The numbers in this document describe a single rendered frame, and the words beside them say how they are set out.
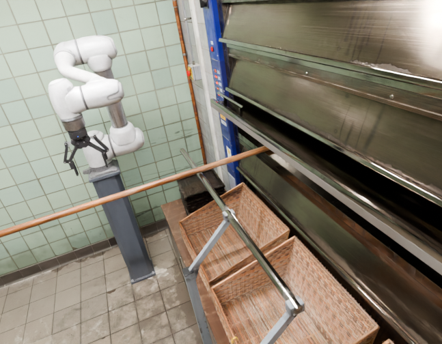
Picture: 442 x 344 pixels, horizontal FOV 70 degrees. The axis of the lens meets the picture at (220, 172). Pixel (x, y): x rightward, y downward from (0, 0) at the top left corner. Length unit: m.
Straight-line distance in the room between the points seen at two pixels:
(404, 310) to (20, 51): 2.55
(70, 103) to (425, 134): 1.25
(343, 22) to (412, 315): 0.91
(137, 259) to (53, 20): 1.80
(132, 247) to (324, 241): 1.59
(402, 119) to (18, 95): 2.38
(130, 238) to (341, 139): 1.84
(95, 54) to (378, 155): 1.51
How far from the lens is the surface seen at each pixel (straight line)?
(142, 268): 2.75
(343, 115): 1.11
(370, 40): 0.97
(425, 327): 1.22
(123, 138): 2.15
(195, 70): 2.37
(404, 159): 0.96
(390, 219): 0.86
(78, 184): 2.91
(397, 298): 1.25
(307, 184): 1.42
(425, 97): 0.89
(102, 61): 1.97
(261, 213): 1.90
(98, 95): 1.45
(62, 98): 1.46
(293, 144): 1.26
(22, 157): 2.84
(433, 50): 0.85
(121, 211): 2.40
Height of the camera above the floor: 1.96
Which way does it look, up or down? 30 degrees down
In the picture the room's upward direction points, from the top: 9 degrees counter-clockwise
